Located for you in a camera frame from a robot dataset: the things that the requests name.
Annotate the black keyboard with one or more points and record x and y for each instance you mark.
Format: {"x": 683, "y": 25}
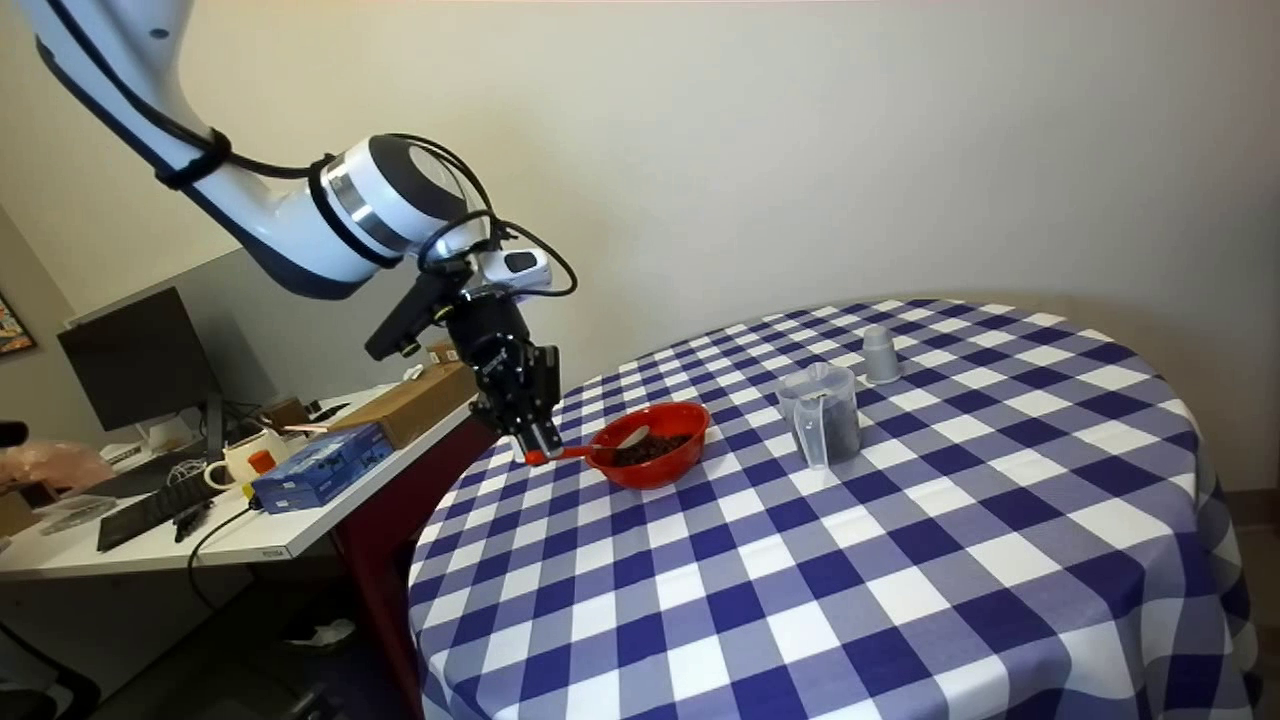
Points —
{"x": 152, "y": 514}

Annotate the blue box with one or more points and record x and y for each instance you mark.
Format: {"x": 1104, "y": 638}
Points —
{"x": 323, "y": 464}

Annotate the long cardboard box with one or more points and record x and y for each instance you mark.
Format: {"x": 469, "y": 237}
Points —
{"x": 413, "y": 402}

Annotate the pink plastic bag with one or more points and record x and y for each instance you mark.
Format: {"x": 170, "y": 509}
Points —
{"x": 52, "y": 464}

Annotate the blue white checked tablecloth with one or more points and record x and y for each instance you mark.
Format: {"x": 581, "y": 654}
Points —
{"x": 935, "y": 560}

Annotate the clear drinking glass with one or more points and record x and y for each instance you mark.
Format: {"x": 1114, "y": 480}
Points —
{"x": 819, "y": 423}

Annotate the white desk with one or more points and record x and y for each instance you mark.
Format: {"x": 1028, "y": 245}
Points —
{"x": 287, "y": 524}

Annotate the dark red cabinet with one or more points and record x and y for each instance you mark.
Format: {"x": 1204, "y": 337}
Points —
{"x": 382, "y": 560}

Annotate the red plastic bowl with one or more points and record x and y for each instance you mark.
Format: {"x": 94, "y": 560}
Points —
{"x": 653, "y": 475}

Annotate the dark coffee beans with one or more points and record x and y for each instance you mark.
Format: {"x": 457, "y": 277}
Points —
{"x": 649, "y": 446}

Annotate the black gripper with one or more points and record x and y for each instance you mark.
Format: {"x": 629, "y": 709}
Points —
{"x": 512, "y": 366}

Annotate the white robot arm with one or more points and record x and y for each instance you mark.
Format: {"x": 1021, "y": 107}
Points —
{"x": 280, "y": 224}

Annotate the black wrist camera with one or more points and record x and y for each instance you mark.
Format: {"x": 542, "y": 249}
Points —
{"x": 405, "y": 316}

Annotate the small clear cup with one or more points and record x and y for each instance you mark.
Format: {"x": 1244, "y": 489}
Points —
{"x": 880, "y": 356}

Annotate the white mug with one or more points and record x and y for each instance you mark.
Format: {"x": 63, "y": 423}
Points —
{"x": 232, "y": 464}

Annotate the grey divider panel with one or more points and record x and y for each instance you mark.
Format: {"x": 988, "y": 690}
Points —
{"x": 265, "y": 334}

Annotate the black computer monitor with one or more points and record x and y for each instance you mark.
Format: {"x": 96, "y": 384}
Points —
{"x": 143, "y": 354}

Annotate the framed wall picture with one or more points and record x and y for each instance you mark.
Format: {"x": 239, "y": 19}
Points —
{"x": 13, "y": 329}

